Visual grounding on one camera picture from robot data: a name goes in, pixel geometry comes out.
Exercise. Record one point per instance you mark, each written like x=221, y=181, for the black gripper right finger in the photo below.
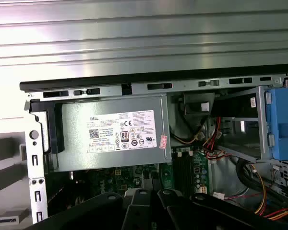
x=206, y=213

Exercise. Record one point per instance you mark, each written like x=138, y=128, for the blue disk carrier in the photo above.
x=285, y=107

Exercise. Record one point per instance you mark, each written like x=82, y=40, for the green motherboard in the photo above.
x=134, y=172

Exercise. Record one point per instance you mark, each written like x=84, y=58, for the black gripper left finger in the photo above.
x=91, y=210

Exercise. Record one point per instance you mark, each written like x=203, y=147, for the black plastic case bracket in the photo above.
x=48, y=127

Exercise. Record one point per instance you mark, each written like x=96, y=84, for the grey parts rack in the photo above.
x=7, y=148

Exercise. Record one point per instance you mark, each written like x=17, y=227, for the black RAM slot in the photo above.
x=191, y=170
x=186, y=170
x=176, y=170
x=181, y=170

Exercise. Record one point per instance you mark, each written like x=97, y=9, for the grey power supply unit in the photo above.
x=74, y=143

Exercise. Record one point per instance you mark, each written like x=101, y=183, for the black open PC case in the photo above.
x=86, y=81

